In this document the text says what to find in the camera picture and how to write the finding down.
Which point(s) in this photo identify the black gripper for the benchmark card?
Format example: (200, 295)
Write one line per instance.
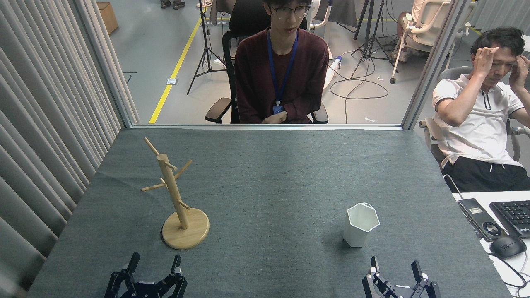
(147, 291)
(402, 292)

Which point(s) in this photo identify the white hexagonal cup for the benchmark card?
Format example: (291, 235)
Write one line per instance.
(358, 236)

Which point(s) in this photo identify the wooden cup storage rack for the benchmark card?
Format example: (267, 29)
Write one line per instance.
(172, 186)

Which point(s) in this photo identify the lanyard person's hands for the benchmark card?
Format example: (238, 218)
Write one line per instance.
(275, 118)

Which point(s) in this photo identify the white-shirt person's right hand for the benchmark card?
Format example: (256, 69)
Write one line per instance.
(483, 62)

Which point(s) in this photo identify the white-shirt person's left hand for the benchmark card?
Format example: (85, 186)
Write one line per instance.
(519, 72)

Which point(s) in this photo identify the black handheld device with antenna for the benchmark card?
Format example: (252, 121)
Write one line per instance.
(482, 219)

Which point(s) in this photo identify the black computer mouse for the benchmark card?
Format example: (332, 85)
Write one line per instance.
(507, 246)

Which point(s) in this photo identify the black keyboard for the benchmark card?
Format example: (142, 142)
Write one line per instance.
(513, 215)

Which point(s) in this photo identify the grey office chair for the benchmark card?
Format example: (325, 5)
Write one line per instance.
(430, 136)

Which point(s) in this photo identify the person in white shirt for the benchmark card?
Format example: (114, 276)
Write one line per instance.
(476, 124)

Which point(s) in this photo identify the grey pleated curtain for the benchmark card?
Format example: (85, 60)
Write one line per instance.
(37, 124)

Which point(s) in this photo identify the floor outlet plate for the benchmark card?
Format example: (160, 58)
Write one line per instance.
(172, 81)

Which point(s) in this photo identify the blue name badge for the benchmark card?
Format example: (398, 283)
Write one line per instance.
(278, 109)

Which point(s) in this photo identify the white device with blue cap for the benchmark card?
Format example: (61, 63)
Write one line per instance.
(333, 68)

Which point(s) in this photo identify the person in white chair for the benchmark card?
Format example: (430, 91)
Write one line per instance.
(408, 45)

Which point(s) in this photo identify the black office chair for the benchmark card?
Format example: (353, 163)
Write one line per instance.
(230, 54)

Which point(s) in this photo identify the black tripod stand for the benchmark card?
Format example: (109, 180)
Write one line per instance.
(370, 41)
(205, 45)

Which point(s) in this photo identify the white office chair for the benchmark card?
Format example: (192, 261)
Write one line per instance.
(426, 25)

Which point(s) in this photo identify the cardboard box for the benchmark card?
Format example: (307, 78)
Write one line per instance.
(107, 16)

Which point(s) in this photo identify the standing person's shoes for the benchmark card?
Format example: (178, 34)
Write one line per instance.
(178, 4)

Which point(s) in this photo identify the black-framed glasses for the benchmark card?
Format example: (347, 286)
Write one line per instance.
(285, 11)

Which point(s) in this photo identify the silver frame post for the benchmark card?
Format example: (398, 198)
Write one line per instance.
(432, 66)

